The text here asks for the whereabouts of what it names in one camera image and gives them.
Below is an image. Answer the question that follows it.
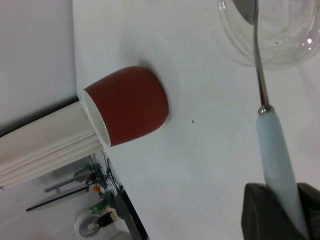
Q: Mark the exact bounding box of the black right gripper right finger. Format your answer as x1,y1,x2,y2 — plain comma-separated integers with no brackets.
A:
296,182,320,240

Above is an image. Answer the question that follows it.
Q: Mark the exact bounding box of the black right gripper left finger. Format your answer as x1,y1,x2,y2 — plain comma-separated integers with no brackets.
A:
240,182,308,240

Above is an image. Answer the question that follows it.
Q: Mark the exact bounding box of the metal spoon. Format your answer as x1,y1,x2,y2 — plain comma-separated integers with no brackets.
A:
233,0,311,240

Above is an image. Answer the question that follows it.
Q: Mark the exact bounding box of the white ribbed moulding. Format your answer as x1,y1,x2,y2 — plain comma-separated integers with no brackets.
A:
0,93,105,190

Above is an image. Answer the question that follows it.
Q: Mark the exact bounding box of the red ceramic mug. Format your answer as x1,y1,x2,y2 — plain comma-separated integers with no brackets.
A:
82,65,173,148

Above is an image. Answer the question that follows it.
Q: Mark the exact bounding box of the black cable tangle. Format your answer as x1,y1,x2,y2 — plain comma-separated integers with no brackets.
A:
84,149,125,197

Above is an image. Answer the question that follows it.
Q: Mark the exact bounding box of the green circuit board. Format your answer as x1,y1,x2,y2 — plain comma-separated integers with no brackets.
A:
89,199,109,215

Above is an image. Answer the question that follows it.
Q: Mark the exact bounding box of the clear glass saucer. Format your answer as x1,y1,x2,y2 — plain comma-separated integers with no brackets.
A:
217,0,320,71

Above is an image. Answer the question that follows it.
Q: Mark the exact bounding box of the black table frame bar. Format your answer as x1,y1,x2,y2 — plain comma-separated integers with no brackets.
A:
113,184,149,240

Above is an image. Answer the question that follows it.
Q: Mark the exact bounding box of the white round device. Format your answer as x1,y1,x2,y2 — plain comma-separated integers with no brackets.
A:
74,212,118,237

